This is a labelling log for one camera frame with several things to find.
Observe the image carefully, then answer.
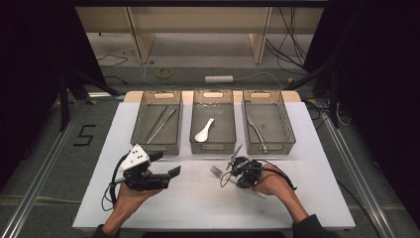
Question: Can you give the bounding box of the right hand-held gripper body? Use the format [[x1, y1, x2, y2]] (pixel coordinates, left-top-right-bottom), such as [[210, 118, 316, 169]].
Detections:
[[226, 144, 265, 190]]

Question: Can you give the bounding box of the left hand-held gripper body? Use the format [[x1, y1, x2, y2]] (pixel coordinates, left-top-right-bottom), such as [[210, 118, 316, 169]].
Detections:
[[118, 144, 171, 192]]

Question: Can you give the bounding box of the metal fork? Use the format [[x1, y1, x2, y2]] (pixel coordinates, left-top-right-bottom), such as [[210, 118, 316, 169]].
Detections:
[[210, 165, 266, 199]]

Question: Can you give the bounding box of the grey clear plastic bin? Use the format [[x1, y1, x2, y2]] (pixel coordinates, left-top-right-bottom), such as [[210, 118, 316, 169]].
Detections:
[[242, 89, 297, 156], [130, 89, 183, 157], [189, 88, 238, 156]]

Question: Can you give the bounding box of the white ceramic spoon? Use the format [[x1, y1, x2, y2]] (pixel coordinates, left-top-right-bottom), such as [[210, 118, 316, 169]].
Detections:
[[194, 117, 215, 144]]

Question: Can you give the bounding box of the metal table knife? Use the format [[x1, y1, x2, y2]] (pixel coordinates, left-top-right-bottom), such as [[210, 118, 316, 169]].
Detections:
[[245, 108, 269, 154]]

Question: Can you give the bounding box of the person's left hand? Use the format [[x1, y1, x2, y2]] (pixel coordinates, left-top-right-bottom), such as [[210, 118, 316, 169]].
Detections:
[[113, 168, 162, 213]]

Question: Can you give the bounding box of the person's right hand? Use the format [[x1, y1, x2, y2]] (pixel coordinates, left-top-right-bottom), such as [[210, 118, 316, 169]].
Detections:
[[252, 164, 292, 200]]

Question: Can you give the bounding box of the white table board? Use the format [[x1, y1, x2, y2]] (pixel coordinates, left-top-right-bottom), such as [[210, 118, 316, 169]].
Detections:
[[72, 101, 357, 231]]

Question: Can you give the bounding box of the wooden table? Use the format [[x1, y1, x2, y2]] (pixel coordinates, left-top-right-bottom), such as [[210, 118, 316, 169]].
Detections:
[[123, 89, 302, 103]]

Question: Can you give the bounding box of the yellow tape roll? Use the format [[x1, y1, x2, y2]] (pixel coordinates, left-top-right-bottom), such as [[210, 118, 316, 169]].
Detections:
[[156, 67, 173, 80]]

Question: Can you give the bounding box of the white power strip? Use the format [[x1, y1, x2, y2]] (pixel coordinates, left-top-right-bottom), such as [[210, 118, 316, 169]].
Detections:
[[204, 74, 235, 84]]

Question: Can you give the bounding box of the black metal stand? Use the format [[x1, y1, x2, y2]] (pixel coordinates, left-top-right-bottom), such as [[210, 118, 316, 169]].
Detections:
[[283, 62, 342, 129], [57, 68, 121, 132]]

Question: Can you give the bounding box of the light wooden desk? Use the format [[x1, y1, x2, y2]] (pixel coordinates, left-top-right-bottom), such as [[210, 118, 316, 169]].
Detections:
[[75, 6, 325, 65]]

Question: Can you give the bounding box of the black curtain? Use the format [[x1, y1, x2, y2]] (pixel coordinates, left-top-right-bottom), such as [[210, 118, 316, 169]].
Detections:
[[0, 0, 107, 192], [303, 0, 420, 229]]

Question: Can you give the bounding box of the left hand-held gripper cable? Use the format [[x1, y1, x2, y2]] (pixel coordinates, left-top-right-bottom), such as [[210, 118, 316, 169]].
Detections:
[[100, 153, 129, 212]]

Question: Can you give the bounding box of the white power cable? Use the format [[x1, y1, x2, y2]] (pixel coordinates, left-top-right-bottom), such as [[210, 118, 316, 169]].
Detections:
[[142, 62, 285, 91]]

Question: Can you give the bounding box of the aluminium floor rail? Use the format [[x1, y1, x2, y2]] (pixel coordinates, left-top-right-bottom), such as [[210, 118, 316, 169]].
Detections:
[[0, 98, 87, 238], [316, 98, 399, 238]]

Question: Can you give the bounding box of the thin black floor cable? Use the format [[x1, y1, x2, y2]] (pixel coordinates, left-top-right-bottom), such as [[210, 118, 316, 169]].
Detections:
[[97, 54, 129, 68]]

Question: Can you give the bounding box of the black cable bundle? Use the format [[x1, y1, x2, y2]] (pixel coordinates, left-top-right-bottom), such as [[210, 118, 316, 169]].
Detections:
[[265, 6, 308, 72]]

